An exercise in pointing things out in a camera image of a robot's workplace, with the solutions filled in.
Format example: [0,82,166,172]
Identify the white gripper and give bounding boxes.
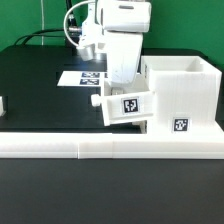
[77,0,151,87]

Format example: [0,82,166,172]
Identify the white drawer box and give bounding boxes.
[90,73,158,128]
[133,119,154,134]

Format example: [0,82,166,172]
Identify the white drawer cabinet frame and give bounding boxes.
[141,56,222,134]

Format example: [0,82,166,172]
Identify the white front drawer box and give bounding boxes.
[133,119,154,134]

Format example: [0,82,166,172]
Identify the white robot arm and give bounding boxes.
[63,0,152,87]

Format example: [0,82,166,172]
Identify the white fiducial marker sheet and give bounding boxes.
[57,71,107,87]

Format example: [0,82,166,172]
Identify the white L-shaped fence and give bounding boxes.
[0,96,224,159]

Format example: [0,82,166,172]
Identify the black cable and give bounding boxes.
[13,0,83,46]

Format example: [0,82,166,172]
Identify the white thin cable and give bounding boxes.
[40,0,45,46]

